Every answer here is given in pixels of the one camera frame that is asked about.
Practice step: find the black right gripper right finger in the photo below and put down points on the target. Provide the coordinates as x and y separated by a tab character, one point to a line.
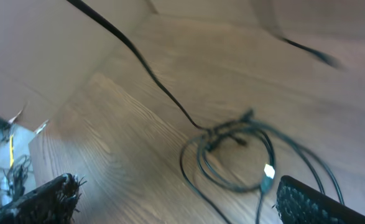
298	203

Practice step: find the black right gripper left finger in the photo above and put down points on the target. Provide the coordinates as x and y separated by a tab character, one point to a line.
54	202

